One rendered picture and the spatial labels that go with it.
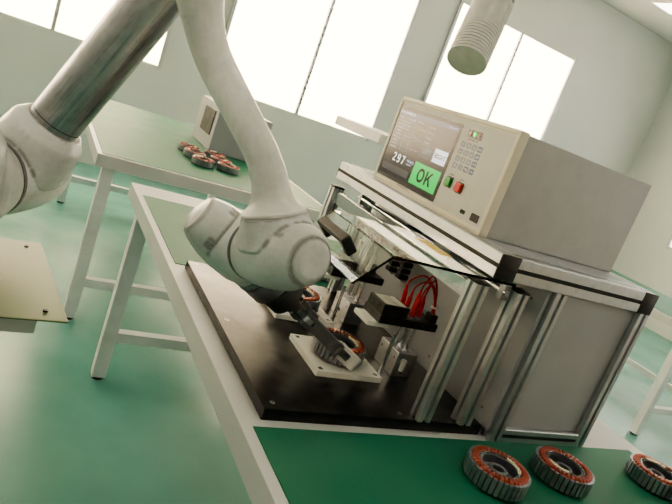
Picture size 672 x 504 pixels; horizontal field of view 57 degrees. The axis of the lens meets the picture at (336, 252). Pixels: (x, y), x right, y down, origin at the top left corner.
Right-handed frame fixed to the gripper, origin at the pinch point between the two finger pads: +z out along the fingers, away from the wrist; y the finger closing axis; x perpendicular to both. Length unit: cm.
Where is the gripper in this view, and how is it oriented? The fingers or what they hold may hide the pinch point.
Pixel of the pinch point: (338, 345)
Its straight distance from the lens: 125.8
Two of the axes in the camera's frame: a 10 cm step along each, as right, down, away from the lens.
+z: 5.7, 6.2, 5.4
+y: -4.0, -3.6, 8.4
